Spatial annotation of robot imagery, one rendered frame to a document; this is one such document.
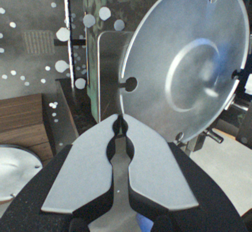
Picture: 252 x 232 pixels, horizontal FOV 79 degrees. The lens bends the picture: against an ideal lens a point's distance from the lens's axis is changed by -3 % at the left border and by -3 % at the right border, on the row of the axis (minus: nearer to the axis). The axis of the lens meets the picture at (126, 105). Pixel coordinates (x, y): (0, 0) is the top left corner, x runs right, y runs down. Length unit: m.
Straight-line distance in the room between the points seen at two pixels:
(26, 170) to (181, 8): 0.79
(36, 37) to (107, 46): 0.62
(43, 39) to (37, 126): 0.37
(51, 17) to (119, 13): 0.65
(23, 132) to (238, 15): 0.74
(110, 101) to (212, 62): 0.19
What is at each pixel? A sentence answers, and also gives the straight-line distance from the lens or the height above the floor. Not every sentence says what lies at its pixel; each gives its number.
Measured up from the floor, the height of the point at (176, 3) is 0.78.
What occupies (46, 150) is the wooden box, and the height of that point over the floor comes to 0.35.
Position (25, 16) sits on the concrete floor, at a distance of 0.97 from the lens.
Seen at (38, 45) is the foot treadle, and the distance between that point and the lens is 0.81.
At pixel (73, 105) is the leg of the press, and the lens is 0.66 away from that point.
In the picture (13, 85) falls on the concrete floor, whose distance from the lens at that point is 1.03.
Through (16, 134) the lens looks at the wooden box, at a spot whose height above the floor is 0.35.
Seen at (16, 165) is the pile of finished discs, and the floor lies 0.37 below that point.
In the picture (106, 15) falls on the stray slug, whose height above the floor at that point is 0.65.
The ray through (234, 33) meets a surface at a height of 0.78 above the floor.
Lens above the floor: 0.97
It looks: 52 degrees down
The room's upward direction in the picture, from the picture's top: 133 degrees clockwise
